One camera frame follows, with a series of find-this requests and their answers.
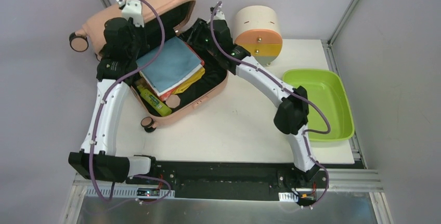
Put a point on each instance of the green plastic tray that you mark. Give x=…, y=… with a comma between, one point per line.
x=326, y=90

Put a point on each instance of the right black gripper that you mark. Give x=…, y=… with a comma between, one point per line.
x=198, y=29

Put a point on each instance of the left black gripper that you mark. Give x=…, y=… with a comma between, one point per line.
x=137, y=39

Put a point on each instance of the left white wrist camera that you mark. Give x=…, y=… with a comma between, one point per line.
x=132, y=9

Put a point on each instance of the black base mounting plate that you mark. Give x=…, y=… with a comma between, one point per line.
x=219, y=191

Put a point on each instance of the pink hard-shell suitcase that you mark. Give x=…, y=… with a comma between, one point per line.
x=164, y=19

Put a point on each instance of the yellow green spray bottle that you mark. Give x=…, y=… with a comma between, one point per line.
x=154, y=102

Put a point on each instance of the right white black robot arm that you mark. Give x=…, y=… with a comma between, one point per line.
x=291, y=117

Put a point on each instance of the white peace daisy shirt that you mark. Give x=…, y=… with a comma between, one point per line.
x=173, y=87

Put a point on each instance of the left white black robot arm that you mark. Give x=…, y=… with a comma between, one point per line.
x=97, y=160

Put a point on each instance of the pink octagonal small box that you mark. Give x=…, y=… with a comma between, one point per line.
x=173, y=101

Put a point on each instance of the folded yellow cloth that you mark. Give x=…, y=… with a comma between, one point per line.
x=187, y=83

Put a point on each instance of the light blue cloth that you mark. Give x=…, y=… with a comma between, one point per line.
x=175, y=61

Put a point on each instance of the cream three-drawer round cabinet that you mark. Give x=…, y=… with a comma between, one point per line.
x=257, y=30

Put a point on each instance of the red white tie-dye cloth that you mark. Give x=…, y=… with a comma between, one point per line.
x=165, y=96

